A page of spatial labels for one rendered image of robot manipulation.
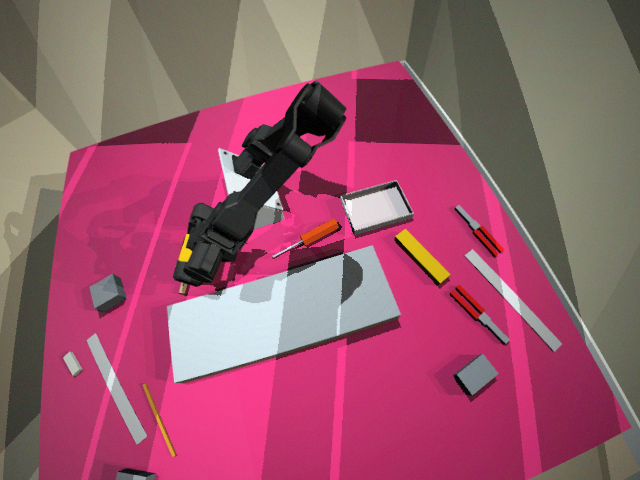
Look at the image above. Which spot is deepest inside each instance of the orange-handled awl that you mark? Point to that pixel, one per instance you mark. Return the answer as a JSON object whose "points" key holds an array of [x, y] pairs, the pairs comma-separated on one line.
{"points": [[314, 234]]}

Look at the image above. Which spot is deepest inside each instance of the white panel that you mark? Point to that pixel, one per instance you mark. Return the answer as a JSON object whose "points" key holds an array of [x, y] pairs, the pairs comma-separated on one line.
{"points": [[279, 314]]}

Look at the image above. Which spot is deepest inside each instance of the long grey flat bar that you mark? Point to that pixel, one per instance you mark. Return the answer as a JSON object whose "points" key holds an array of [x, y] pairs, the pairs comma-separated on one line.
{"points": [[523, 310], [125, 408]]}

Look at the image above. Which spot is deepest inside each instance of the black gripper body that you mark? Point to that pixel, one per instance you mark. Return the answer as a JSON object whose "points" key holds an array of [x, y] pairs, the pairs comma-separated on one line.
{"points": [[199, 213]]}

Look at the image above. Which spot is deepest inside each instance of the yellow thin rod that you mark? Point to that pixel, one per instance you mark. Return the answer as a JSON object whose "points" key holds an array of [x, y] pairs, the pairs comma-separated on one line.
{"points": [[159, 420]]}

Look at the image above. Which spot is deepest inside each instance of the yellow rectangular bar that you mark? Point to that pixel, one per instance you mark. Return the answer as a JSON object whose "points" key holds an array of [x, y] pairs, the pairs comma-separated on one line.
{"points": [[421, 256]]}

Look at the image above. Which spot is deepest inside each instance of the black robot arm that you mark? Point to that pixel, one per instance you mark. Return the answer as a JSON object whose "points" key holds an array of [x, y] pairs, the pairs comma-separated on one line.
{"points": [[230, 225]]}

